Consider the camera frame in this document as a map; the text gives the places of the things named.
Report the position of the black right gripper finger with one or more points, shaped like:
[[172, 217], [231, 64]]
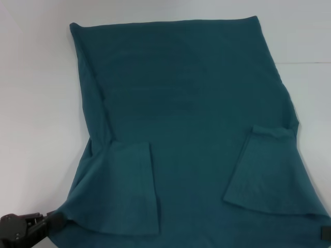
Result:
[[326, 232]]

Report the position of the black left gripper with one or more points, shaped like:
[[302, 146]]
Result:
[[13, 228]]

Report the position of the blue teal shirt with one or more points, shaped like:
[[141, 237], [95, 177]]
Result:
[[181, 103]]

